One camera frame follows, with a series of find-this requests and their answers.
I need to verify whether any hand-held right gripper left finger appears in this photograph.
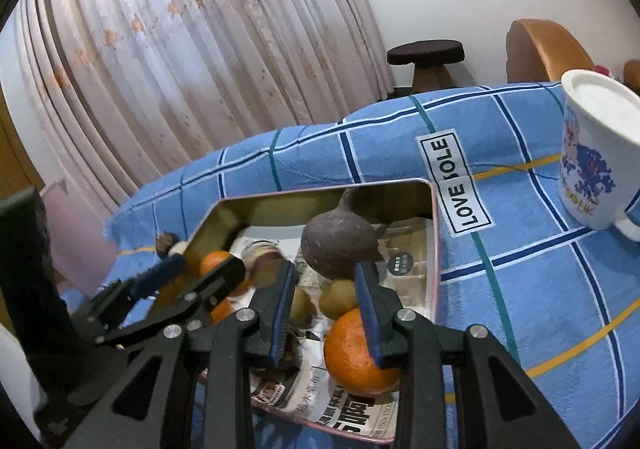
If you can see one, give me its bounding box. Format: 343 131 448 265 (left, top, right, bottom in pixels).
65 259 301 449

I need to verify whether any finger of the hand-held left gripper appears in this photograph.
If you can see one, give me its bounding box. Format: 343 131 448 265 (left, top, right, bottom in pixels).
87 254 188 330
95 256 248 352

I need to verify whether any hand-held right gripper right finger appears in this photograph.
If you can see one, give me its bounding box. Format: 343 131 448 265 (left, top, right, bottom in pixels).
353 261 583 449

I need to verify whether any brown kiwi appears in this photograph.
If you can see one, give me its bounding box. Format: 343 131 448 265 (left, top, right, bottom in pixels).
319 279 360 321
290 285 313 325

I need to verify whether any dark mangosteen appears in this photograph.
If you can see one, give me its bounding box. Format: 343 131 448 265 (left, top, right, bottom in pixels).
155 234 188 260

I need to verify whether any large orange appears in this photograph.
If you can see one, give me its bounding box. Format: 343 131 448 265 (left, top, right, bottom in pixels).
323 307 403 396

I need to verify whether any halved dark fruit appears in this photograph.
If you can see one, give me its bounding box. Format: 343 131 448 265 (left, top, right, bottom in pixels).
242 241 286 287

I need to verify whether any purple round fruit with stem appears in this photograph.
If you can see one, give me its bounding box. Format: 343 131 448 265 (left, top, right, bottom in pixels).
300 189 388 280

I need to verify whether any rectangular metal tin box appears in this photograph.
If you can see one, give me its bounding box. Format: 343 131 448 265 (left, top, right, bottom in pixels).
167 176 443 445

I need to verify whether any printed paper leaflet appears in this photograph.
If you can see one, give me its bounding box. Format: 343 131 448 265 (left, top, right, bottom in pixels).
200 224 436 442

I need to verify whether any pink electric kettle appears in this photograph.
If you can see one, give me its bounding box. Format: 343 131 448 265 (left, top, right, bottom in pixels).
40 179 118 295

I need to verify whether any brown wooden door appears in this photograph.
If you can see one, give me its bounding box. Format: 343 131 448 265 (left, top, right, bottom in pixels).
0 89 48 210

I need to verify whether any blue plaid blanket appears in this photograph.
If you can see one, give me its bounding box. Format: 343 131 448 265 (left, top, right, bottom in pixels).
60 81 640 449

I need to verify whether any floral sheer curtain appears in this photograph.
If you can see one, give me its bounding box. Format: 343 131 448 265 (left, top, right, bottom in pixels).
15 0 396 210

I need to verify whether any dark round stool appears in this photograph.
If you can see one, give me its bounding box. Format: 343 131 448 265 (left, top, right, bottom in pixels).
387 42 466 94

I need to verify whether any white printed mug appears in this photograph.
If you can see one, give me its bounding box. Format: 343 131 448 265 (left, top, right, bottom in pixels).
557 69 640 242

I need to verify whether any brown leather sofa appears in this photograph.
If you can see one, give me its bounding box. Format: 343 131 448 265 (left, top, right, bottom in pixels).
505 19 640 94

